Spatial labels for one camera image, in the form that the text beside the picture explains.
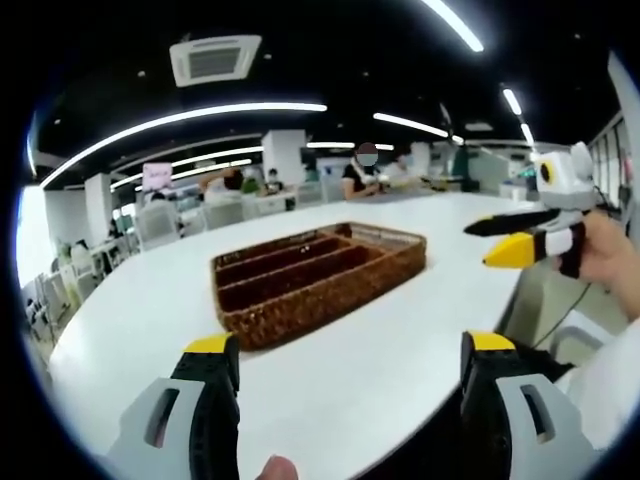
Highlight ceiling air conditioner vent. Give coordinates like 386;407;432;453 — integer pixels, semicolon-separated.
168;33;264;89

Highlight white office chair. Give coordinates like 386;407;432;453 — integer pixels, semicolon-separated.
549;324;604;369
134;202;181;251
202;199;246;231

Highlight ceiling light strip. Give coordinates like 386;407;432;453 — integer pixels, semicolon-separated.
39;102;329;189
372;112;450;139
419;0;485;54

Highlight person's black trousers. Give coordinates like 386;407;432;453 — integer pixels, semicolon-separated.
514;344;574;382

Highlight brown wicker storage tray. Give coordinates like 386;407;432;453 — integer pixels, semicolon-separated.
210;221;428;352

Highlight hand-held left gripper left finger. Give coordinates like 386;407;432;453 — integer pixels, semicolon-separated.
104;331;241;480

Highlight pink hanging sign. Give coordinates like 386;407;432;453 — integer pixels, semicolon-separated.
142;162;174;192

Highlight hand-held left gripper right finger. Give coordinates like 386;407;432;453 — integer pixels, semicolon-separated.
459;329;599;480

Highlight person's left hand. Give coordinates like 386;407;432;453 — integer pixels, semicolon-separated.
255;454;300;480

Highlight person's right hand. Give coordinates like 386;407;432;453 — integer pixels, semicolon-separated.
549;214;635;294

